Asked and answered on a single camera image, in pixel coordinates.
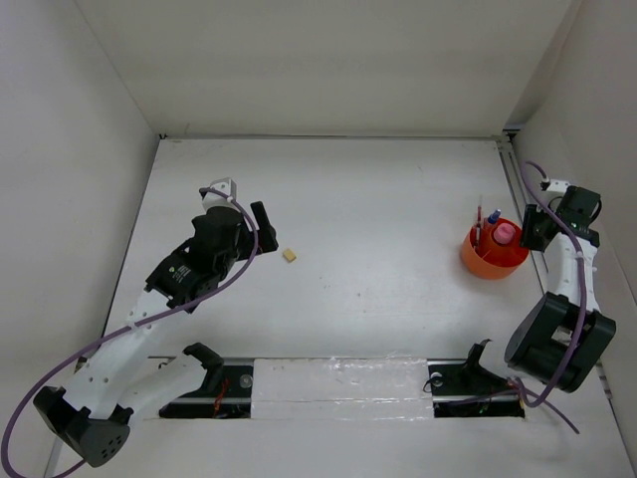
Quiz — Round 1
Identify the yellow eraser cube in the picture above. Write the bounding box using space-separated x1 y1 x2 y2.
283 249 297 262

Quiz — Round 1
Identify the clear spray bottle blue cap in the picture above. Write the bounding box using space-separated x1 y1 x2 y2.
485 209 502 230

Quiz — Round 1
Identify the red ink pen refill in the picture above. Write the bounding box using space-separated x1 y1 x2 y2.
474 195 484 252

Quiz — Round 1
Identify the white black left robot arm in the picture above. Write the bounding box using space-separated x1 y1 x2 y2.
33 198 278 468

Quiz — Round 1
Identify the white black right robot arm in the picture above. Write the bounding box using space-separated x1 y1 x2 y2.
505 179 616 392

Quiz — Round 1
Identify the orange round stationery container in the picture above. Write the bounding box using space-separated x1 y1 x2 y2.
460 218 530 281

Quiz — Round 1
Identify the pink capped item in container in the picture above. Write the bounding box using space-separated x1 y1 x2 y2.
492 223 517 246

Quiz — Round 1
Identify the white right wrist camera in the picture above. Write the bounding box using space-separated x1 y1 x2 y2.
540 178 570 194

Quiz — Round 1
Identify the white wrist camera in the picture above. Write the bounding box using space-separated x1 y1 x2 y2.
540 178 570 194
199 177 237 212

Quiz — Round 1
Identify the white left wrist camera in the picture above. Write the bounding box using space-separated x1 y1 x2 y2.
199 177 237 212

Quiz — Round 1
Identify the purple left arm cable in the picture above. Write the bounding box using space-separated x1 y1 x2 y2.
0 186 261 477

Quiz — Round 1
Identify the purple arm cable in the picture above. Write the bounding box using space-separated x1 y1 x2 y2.
0 186 261 477
517 159 588 434

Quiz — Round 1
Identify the aluminium frame rail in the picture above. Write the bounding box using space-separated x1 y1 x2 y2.
497 128 547 294

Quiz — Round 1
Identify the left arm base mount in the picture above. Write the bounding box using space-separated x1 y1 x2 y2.
158 343 254 419

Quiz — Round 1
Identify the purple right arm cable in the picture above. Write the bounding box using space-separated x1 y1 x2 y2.
517 159 588 434

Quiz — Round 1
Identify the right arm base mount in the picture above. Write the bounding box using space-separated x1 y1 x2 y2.
423 339 526 418

